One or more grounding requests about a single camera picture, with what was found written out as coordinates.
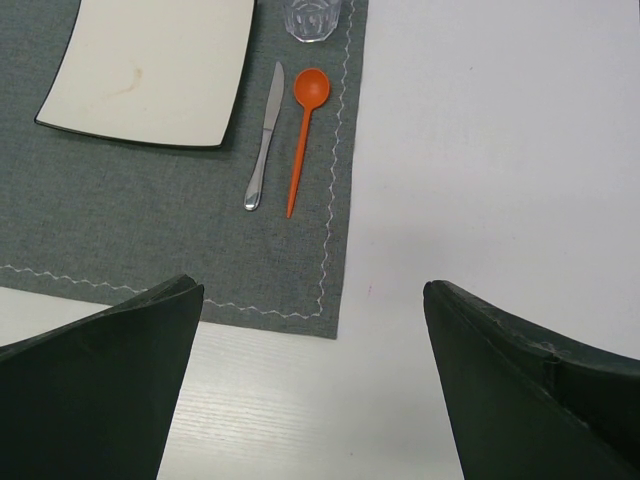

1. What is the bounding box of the orange plastic spoon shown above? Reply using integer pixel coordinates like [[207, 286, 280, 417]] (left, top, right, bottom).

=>
[[286, 68, 331, 219]]

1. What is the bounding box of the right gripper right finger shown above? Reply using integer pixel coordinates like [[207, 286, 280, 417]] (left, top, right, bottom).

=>
[[423, 280, 639, 479]]

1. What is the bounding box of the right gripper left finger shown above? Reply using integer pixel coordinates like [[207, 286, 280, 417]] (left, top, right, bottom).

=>
[[1, 275, 204, 479]]

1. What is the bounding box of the silver table knife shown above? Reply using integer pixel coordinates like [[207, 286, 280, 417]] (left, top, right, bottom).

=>
[[244, 61, 285, 211]]

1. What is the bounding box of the clear drinking glass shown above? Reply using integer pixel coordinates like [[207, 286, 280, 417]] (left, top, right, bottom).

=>
[[282, 0, 342, 43]]

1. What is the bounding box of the white rectangular plate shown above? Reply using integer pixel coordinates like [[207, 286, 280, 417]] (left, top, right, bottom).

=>
[[36, 0, 256, 148]]

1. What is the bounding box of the grey cloth placemat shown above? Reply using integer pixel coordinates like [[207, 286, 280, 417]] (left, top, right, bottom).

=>
[[1, 1, 368, 339]]

